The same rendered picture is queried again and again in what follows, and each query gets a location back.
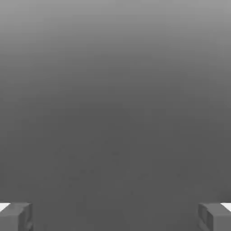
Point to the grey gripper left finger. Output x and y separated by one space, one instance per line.
16 217

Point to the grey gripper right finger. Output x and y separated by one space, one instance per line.
215 218

